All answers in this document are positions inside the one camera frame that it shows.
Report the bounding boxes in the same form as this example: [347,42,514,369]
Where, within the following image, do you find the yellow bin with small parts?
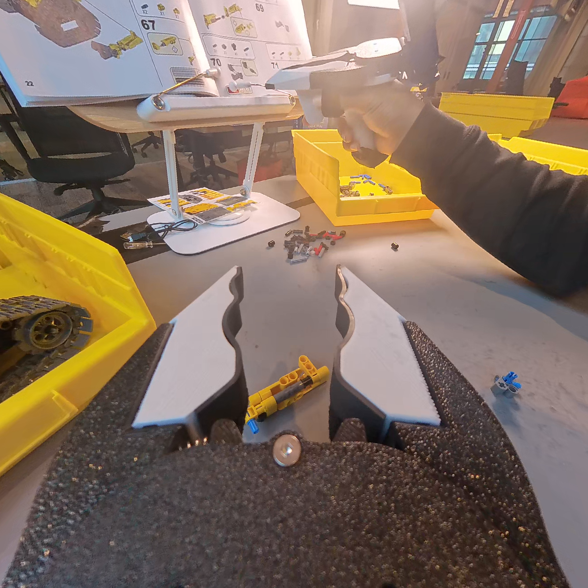
[292,130,439,227]

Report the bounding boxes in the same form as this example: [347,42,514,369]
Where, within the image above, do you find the arched window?
[464,16,557,81]

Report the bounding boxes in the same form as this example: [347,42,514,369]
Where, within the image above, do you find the white book stand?
[69,69,301,255]

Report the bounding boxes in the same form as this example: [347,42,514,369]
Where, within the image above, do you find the black cable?
[120,220,196,242]

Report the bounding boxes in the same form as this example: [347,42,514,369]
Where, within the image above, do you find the yellow tracked toy vehicle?
[0,296,95,400]

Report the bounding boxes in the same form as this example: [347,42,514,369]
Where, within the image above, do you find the yellow bin with tracked model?
[0,193,157,476]

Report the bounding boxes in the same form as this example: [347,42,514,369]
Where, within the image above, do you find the person's right forearm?
[390,103,588,297]

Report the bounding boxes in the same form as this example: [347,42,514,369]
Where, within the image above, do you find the person's right hand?
[337,86,426,158]

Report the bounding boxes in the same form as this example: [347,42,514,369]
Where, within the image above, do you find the red box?
[236,154,282,184]

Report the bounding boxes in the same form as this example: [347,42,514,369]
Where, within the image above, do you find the pile of black toy pins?
[269,227,346,265]

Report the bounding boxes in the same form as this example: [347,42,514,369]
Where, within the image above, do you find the building instruction booklet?
[0,0,314,107]

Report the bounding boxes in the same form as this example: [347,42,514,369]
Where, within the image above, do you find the yellow sticker sheet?
[148,187,259,226]

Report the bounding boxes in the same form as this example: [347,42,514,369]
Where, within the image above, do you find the orange beanbag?
[551,76,588,120]

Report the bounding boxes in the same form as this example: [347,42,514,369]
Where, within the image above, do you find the long yellow bin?
[439,92,555,138]

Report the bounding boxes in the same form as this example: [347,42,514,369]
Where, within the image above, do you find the blue and grey toy connector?
[491,371,522,398]

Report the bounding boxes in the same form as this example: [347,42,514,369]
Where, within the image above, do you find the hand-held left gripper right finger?
[329,265,442,436]

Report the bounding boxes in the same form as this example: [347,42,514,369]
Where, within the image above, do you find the grey desk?
[0,177,588,588]

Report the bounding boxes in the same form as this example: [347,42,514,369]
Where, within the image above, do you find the dark office chair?
[184,131,239,184]

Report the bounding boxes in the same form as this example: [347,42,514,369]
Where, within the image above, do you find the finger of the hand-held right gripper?
[281,50,357,70]
[266,63,369,91]

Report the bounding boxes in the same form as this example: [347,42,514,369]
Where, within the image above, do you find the black office chair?
[9,103,148,221]

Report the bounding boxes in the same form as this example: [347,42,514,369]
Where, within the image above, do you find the loose blue and grey parts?
[339,175,395,197]

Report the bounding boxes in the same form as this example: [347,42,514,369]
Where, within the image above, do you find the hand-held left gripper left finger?
[132,266,249,439]

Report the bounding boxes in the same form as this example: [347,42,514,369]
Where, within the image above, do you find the yellow toy brick assembly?
[246,355,330,433]

